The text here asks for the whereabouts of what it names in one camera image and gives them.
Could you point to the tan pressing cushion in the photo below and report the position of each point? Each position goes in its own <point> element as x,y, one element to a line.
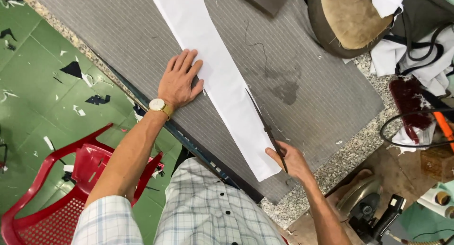
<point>349,19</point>

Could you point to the heap of white cloth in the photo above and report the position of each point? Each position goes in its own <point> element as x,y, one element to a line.
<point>413,51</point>

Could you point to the person's right hand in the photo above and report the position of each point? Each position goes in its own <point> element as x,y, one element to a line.
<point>291,161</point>

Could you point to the electric iron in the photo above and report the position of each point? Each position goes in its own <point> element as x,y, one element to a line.
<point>369,207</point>

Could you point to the plaid shirt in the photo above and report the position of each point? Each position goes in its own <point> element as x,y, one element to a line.
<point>184,209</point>

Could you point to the long white fabric strip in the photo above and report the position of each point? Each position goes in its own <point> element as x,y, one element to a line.
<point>220,74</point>

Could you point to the black tailor scissors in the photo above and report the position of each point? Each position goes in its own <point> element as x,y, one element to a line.
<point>266,127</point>

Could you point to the grey striped fabric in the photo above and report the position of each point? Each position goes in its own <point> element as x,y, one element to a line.
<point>198,78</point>

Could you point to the rolls of white tape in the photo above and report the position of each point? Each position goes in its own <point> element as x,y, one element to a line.
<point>438,201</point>

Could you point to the gold wristwatch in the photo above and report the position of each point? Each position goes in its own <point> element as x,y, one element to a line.
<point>161,105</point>

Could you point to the dark red brush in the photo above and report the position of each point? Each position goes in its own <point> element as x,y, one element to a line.
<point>409,104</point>

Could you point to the red plastic chair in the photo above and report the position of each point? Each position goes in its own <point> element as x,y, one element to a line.
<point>58,191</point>

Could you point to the person's left hand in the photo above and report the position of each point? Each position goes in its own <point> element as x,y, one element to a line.
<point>176,82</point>

